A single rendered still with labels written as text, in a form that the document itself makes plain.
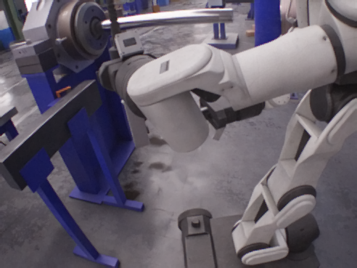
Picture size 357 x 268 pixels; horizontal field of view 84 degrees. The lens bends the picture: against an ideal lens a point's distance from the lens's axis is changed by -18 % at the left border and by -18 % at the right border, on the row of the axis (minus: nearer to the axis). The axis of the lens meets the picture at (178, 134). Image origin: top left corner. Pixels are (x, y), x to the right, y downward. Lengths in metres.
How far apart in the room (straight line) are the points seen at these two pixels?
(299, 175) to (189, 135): 0.50
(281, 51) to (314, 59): 0.04
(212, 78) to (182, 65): 0.03
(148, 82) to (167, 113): 0.04
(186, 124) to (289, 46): 0.15
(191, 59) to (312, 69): 0.13
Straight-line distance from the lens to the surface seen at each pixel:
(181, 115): 0.28
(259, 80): 0.26
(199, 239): 1.21
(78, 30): 1.35
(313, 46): 0.27
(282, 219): 0.82
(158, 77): 0.26
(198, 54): 0.26
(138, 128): 0.55
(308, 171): 0.76
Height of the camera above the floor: 1.25
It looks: 35 degrees down
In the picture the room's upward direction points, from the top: 8 degrees counter-clockwise
